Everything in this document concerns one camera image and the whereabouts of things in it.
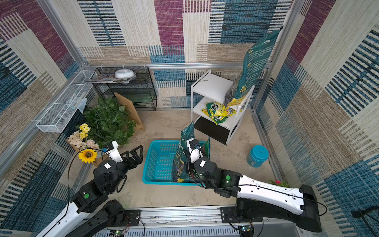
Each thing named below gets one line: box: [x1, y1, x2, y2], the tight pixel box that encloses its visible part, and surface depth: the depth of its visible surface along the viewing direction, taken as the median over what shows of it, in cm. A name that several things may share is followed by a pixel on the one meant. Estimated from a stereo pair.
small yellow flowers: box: [78, 122, 91, 140], surface depth 72 cm
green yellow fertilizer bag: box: [205, 102, 229, 126], surface depth 91 cm
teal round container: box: [246, 145, 269, 168], surface depth 86 cm
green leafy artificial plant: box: [75, 97, 137, 150], surface depth 85 cm
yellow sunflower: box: [77, 149, 98, 164], surface depth 71 cm
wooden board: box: [113, 91, 146, 132], surface depth 90 cm
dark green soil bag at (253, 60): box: [224, 29, 281, 106], surface depth 63 cm
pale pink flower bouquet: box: [68, 130, 100, 150], surface depth 77 cm
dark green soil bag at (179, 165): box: [171, 120, 195, 183], surface depth 74 cm
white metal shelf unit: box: [190, 69, 256, 146], surface depth 91 cm
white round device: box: [114, 68, 135, 79], surface depth 90 cm
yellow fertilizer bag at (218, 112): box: [201, 102, 237, 123], surface depth 91 cm
